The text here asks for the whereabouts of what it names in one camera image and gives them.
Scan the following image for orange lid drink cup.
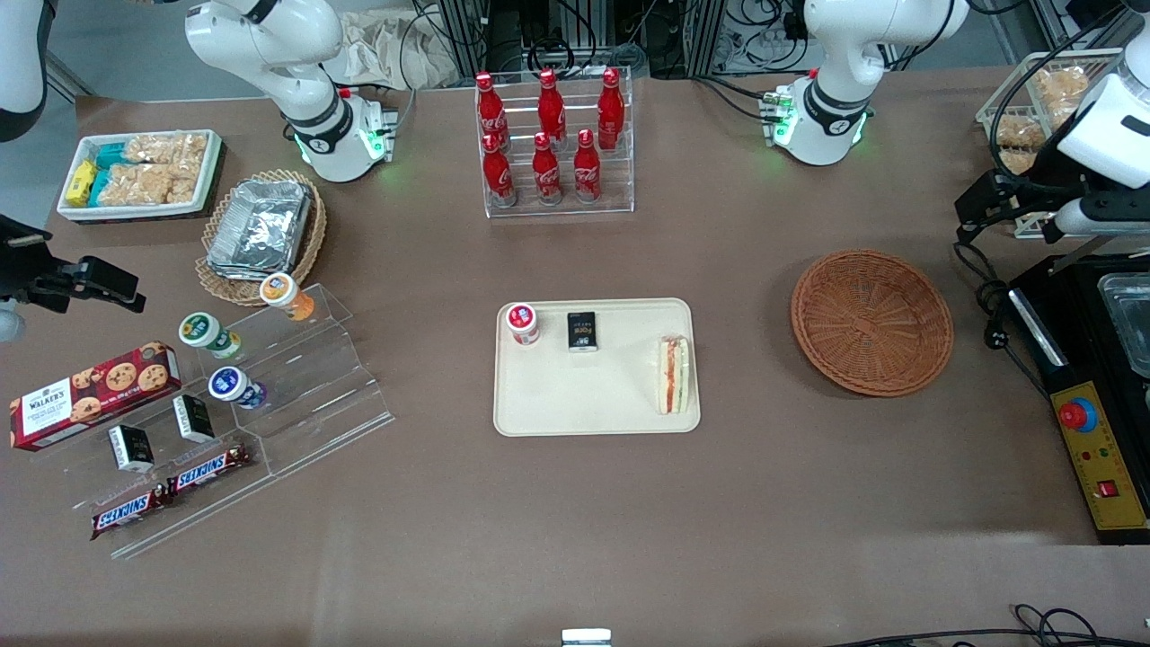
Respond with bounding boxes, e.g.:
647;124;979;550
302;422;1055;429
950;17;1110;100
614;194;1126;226
260;272;316;323

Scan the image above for blue lid drink cup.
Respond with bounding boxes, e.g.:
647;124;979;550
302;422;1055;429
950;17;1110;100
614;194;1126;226
208;366;269;411

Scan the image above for Snickers chocolate bar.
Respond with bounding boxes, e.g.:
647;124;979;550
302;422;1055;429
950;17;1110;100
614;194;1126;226
90;485;173;541
166;444;251;497

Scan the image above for white rectangular snack bin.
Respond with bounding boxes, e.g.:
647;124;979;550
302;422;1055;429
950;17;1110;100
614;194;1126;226
56;129;226;224

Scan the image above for light tan wicker basket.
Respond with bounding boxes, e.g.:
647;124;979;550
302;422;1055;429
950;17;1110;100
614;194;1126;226
195;168;328;308

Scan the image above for triangular white bread sandwich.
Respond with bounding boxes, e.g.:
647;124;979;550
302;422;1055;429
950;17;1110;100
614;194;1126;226
655;334;692;416

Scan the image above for clear acrylic stepped display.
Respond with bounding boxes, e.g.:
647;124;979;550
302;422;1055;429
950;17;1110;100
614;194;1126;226
31;283;396;561

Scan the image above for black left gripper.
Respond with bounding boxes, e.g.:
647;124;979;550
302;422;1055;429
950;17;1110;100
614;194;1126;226
957;171;1093;227

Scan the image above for black appliance power cable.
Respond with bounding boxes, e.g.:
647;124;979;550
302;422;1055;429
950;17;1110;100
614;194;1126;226
952;225;1054;398

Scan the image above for clear acrylic bottle rack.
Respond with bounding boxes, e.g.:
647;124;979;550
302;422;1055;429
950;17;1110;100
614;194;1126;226
473;65;636;219

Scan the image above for black floor cables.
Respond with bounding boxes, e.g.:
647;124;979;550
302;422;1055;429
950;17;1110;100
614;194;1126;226
827;604;1150;647

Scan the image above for black tabletop appliance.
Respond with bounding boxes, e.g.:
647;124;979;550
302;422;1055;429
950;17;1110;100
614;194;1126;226
1006;229;1150;396

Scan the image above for yellow emergency stop control box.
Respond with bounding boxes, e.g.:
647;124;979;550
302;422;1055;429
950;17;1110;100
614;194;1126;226
1047;377;1150;546

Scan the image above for clear plastic container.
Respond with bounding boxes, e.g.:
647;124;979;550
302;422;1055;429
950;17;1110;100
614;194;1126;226
1096;274;1150;378

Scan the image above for red lid yogurt cup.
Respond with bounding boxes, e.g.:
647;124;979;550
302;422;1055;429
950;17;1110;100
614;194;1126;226
506;303;542;348

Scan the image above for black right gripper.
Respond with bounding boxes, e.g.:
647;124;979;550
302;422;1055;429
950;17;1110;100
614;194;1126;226
0;214;147;314

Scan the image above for red Walkers cookie box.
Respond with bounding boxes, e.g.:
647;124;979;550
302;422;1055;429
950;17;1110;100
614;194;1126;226
9;341;182;452

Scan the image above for white wire snack rack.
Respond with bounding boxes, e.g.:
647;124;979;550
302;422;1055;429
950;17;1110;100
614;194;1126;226
976;49;1124;240

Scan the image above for clear bagged rice cracker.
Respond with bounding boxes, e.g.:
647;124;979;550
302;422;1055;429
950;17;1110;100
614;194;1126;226
121;133;209;168
99;162;200;206

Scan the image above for green lid drink cup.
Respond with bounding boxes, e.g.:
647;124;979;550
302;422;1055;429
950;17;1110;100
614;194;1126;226
178;311;243;360

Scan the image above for brown round wicker basket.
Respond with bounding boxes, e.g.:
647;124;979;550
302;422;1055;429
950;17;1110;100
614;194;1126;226
790;249;956;398

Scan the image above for red cola bottle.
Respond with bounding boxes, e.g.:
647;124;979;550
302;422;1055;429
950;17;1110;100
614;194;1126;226
597;67;626;152
474;72;509;149
482;133;518;209
532;132;563;206
536;68;569;149
573;129;603;204

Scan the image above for yellow snack pack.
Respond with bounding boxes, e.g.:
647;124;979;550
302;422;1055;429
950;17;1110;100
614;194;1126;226
65;160;98;208

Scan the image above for crumpled beige paper bag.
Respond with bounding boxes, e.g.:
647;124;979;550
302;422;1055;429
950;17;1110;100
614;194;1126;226
323;9;461;91

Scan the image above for stacked aluminium foil containers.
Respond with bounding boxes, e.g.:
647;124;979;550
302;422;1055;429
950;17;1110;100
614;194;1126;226
206;178;314;281

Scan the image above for beige plastic serving tray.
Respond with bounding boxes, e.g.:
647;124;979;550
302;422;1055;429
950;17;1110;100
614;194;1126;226
492;297;702;438

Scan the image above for black equipment rack frame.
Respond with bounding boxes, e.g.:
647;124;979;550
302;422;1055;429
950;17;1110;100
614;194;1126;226
436;0;730;82

